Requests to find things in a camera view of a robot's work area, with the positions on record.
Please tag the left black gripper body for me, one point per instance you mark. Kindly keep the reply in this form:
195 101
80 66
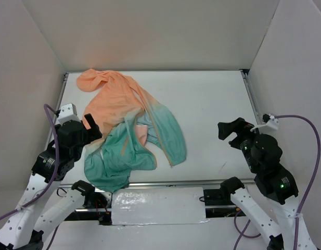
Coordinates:
85 133

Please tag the right aluminium table rail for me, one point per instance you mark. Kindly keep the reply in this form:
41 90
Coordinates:
245 76

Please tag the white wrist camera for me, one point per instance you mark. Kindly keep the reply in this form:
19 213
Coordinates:
67 112
270 122

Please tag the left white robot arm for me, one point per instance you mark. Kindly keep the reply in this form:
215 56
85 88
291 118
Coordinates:
28 225

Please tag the left aluminium table rail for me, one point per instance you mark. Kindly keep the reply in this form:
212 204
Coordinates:
49 138

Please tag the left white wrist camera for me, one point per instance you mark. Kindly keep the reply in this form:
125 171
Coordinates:
67 112

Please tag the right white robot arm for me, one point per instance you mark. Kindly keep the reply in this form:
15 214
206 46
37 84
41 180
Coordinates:
262 154

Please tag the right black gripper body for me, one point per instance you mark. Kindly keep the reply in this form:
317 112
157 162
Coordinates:
238 133

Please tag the front aluminium table rail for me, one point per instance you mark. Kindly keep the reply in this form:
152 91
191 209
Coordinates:
175 184

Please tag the aluminium table rail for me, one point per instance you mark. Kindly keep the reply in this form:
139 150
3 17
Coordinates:
175 184
245 76
49 138

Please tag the orange and teal jacket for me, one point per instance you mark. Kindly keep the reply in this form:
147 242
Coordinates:
128 117

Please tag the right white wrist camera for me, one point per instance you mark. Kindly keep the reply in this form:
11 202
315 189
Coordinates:
270 122

